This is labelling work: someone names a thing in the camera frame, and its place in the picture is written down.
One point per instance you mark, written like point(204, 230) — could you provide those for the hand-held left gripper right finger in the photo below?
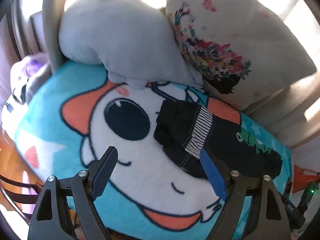
point(213, 173)

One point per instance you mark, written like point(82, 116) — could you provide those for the dark pants with striped lining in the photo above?
point(225, 140)

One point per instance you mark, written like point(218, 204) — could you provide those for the cream floral printed cushion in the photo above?
point(250, 30)

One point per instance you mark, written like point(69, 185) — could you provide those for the purple grey garment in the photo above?
point(30, 72)

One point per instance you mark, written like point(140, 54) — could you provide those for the blue cartoon printed blanket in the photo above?
point(140, 170)

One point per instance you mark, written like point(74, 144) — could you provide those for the grey plush pillow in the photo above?
point(120, 37)

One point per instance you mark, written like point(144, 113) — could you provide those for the orange white cloth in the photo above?
point(305, 177)

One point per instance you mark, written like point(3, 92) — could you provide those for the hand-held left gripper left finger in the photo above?
point(102, 173)

